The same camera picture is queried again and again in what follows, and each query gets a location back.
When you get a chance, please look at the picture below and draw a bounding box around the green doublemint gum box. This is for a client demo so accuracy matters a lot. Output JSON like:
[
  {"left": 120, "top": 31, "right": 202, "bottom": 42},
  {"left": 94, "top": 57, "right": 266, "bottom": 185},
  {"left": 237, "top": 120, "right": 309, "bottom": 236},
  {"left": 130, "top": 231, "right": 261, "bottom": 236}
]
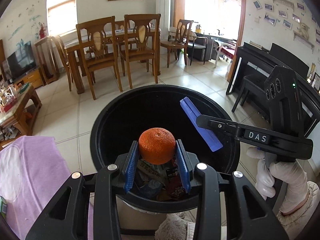
[{"left": 0, "top": 196, "right": 8, "bottom": 219}]

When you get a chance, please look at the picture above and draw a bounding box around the black round trash bin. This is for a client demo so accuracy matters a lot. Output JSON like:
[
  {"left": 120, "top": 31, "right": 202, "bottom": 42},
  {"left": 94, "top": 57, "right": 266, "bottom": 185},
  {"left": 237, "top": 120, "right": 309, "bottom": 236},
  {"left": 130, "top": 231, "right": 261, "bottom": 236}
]
[{"left": 90, "top": 85, "right": 240, "bottom": 213}]

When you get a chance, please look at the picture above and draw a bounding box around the tall wooden plant stand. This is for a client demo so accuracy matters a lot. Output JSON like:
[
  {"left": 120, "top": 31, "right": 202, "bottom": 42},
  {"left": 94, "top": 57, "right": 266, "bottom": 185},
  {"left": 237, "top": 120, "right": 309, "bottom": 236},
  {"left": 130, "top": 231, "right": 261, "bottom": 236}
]
[{"left": 34, "top": 36, "right": 60, "bottom": 84}]

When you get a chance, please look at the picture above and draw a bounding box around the right hand white glove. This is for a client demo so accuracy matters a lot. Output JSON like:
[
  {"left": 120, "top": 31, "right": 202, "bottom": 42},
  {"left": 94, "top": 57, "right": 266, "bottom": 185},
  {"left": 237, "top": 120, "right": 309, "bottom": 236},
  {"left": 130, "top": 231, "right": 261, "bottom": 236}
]
[{"left": 246, "top": 146, "right": 309, "bottom": 214}]

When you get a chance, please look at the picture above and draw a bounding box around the wooden dining chair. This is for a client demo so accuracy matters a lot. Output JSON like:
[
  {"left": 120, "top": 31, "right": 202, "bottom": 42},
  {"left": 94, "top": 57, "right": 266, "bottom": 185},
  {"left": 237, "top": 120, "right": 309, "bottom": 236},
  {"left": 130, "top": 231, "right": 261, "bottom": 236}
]
[
  {"left": 76, "top": 16, "right": 123, "bottom": 100},
  {"left": 52, "top": 35, "right": 73, "bottom": 92},
  {"left": 120, "top": 14, "right": 161, "bottom": 89}
]

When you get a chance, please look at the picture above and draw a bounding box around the clear round plastic lid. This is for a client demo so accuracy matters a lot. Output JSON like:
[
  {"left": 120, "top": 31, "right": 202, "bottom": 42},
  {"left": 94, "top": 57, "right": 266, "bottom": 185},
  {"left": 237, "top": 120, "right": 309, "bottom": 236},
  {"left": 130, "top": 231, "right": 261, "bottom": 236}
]
[{"left": 1, "top": 145, "right": 22, "bottom": 202}]

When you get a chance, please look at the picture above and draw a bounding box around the wooden coffee table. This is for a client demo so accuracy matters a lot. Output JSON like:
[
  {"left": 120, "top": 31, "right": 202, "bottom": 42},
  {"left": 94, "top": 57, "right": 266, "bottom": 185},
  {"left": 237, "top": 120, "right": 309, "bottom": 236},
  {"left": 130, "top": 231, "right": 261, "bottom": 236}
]
[{"left": 1, "top": 85, "right": 42, "bottom": 149}]

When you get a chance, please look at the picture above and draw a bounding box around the black upright piano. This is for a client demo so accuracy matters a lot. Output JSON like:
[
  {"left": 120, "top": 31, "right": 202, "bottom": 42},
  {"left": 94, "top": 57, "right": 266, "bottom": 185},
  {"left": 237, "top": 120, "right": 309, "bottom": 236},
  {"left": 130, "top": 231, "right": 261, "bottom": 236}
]
[{"left": 226, "top": 43, "right": 319, "bottom": 137}]

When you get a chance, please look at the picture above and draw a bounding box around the wooden dining table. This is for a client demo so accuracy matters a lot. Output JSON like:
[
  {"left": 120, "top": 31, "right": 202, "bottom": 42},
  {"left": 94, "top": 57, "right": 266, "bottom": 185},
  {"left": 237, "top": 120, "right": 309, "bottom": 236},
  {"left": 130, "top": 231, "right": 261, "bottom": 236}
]
[{"left": 64, "top": 28, "right": 161, "bottom": 95}]

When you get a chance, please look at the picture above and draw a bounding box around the white standing air conditioner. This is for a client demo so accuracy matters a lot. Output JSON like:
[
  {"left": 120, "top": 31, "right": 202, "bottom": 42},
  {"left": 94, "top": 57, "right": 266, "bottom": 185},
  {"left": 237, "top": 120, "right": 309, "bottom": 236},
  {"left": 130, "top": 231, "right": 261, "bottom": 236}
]
[{"left": 156, "top": 0, "right": 171, "bottom": 40}]

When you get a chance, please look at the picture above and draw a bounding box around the black flat television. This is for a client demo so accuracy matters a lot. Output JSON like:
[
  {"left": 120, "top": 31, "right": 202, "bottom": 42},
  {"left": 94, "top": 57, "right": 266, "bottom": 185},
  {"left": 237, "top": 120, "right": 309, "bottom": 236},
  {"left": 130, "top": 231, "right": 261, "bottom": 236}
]
[{"left": 2, "top": 41, "right": 36, "bottom": 82}]

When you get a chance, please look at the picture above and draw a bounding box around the orange tangerine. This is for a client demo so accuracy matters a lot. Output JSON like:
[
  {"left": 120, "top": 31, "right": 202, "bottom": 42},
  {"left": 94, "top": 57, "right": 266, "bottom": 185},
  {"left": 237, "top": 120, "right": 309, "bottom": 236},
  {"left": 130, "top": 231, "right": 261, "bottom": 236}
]
[{"left": 138, "top": 127, "right": 176, "bottom": 165}]

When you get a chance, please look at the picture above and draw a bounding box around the purple tablecloth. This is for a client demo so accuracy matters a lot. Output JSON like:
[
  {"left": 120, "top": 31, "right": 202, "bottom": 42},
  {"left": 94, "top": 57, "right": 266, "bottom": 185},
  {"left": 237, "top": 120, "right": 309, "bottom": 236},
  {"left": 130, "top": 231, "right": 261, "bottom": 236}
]
[{"left": 1, "top": 136, "right": 95, "bottom": 239}]

